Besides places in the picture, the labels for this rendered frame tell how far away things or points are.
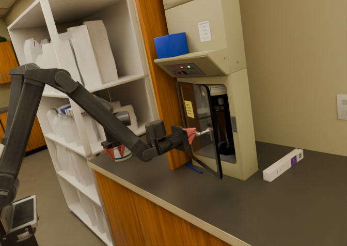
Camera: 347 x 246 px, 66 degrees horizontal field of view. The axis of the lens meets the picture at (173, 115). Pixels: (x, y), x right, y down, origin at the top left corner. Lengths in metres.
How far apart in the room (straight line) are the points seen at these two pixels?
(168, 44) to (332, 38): 0.69
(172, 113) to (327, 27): 0.78
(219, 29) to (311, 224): 0.74
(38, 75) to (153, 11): 0.64
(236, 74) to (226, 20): 0.21
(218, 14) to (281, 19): 0.44
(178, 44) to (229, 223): 0.71
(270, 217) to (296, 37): 0.81
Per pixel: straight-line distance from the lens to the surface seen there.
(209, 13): 1.10
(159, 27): 1.32
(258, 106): 1.57
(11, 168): 0.94
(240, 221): 1.01
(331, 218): 1.04
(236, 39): 1.11
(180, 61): 1.09
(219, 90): 1.17
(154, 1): 1.33
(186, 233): 1.23
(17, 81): 1.42
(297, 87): 1.44
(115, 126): 0.94
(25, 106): 0.92
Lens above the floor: 1.57
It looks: 15 degrees down
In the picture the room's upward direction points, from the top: 11 degrees counter-clockwise
